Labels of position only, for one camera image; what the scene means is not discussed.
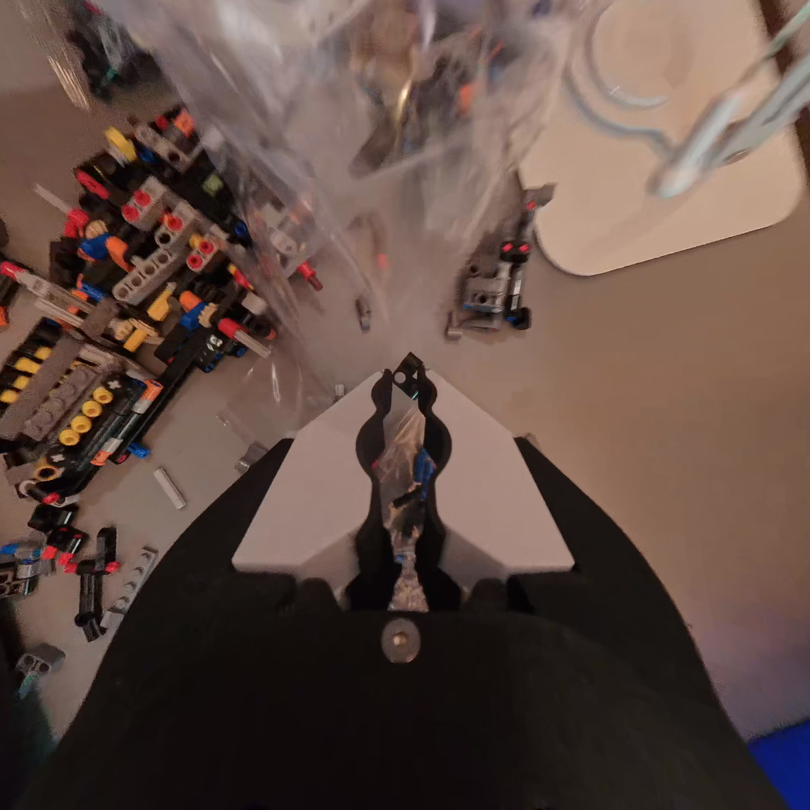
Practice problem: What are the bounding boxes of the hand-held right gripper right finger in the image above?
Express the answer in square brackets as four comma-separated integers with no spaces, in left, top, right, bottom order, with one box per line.
[415,369,577,612]

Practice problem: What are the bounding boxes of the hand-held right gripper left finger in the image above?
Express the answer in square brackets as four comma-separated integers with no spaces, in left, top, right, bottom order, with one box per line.
[231,370,394,612]

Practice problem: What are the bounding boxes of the small black teal lego tile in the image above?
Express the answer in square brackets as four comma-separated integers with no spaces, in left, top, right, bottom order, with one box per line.
[391,352,427,402]

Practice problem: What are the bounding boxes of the black lego chassis assembly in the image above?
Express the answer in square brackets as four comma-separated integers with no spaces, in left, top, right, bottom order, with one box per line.
[0,315,167,502]

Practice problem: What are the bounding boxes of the grey lego wedge blue pin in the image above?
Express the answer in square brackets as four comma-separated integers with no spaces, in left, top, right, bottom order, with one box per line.
[0,537,59,581]

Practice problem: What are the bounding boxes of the clear bag mixed lego pieces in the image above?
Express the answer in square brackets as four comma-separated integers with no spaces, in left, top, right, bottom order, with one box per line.
[158,0,572,319]

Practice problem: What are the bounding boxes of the crumpled bag of lego pins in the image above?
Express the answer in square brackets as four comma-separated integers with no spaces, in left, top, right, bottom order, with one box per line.
[372,405,445,611]

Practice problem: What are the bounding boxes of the light grey lego axle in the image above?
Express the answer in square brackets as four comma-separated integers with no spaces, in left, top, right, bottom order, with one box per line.
[153,466,189,511]

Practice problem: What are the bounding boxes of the black angled lego liftarm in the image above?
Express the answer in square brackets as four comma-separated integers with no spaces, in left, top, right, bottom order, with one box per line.
[73,525,122,644]

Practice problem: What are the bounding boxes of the black lego brick red pins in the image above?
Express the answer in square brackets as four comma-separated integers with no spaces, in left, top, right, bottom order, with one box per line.
[43,528,91,575]

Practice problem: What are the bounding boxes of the black lego connector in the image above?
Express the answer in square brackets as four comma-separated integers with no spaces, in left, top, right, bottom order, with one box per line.
[27,502,81,534]

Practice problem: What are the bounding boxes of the pile of loose lego pieces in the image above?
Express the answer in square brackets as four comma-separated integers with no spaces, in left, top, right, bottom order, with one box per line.
[49,103,325,375]

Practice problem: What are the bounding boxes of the grey lego pin connector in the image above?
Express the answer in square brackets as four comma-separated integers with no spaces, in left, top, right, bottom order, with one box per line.
[13,643,68,676]

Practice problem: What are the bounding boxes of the white rounded board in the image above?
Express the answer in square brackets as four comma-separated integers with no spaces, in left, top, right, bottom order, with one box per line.
[518,0,806,277]

